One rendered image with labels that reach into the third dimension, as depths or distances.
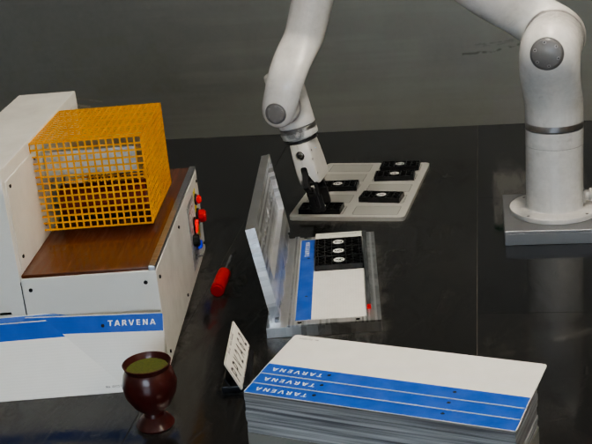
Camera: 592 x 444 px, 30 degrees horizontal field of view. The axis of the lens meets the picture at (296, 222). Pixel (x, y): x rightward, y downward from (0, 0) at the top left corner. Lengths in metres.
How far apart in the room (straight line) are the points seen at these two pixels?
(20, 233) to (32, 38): 2.80
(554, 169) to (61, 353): 1.08
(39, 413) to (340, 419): 0.54
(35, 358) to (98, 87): 2.80
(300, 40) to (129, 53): 2.19
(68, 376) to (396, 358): 0.57
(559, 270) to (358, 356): 0.65
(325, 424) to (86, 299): 0.51
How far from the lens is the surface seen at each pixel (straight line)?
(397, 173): 2.75
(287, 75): 2.38
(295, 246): 2.33
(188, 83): 4.51
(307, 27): 2.41
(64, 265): 1.91
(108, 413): 1.83
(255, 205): 2.02
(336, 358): 1.68
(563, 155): 2.34
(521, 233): 2.32
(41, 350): 1.92
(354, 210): 2.55
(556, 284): 2.15
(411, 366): 1.64
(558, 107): 2.31
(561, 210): 2.38
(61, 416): 1.85
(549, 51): 2.22
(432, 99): 4.38
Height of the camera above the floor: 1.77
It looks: 20 degrees down
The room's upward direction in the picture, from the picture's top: 5 degrees counter-clockwise
